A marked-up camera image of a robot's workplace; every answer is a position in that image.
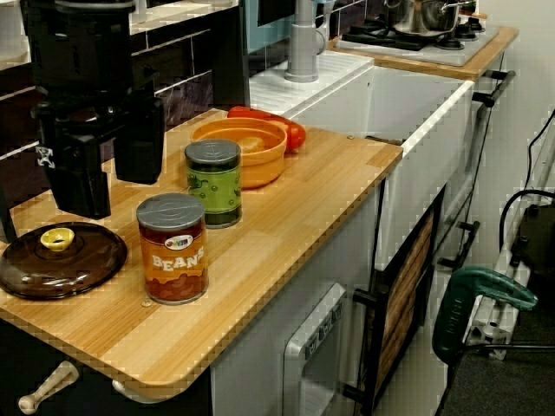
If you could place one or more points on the grey dispenser panel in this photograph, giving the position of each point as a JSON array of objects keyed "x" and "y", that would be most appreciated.
[{"x": 299, "y": 346}]

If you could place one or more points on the green peas can grey lid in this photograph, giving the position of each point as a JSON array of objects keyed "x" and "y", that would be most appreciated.
[{"x": 214, "y": 190}]

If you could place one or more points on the white toy kitchen cabinet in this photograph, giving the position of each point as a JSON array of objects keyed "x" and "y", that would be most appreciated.
[{"x": 416, "y": 99}]

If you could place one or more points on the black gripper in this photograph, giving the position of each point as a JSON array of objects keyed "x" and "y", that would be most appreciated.
[{"x": 78, "y": 52}]

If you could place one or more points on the black device box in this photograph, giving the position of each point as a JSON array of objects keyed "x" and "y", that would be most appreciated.
[{"x": 537, "y": 242}]

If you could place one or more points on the black framed wooden door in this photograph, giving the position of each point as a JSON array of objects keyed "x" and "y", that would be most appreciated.
[{"x": 403, "y": 303}]

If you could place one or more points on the orange beans can grey lid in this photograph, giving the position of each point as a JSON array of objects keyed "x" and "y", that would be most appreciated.
[{"x": 173, "y": 260}]

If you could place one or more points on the red toy sausage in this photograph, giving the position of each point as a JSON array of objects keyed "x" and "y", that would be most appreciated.
[{"x": 297, "y": 136}]

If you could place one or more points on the dark grey upright post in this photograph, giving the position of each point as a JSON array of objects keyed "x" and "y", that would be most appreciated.
[{"x": 230, "y": 52}]

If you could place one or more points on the grey toy stove top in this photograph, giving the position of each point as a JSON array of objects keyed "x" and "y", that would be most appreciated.
[{"x": 433, "y": 54}]

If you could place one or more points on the aluminium frame rail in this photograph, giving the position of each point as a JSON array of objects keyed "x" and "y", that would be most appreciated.
[{"x": 485, "y": 333}]

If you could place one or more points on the brown transparent lid yellow knob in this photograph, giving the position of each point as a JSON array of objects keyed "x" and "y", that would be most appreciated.
[{"x": 86, "y": 268}]

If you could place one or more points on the steel cooking pot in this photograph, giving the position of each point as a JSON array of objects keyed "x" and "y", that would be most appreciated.
[{"x": 416, "y": 17}]

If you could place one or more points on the grey toy faucet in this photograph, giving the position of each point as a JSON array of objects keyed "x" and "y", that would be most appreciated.
[{"x": 301, "y": 47}]

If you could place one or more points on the orange toy pot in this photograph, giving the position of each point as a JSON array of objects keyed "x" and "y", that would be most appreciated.
[{"x": 260, "y": 173}]

